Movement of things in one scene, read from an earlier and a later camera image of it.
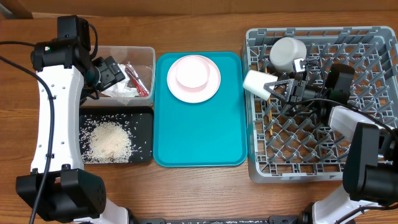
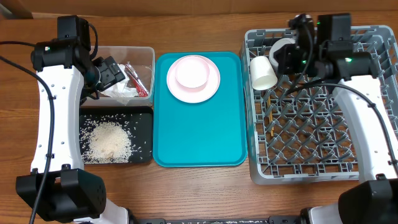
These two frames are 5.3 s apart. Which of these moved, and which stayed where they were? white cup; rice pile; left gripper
Moved: white cup
Stayed: left gripper; rice pile
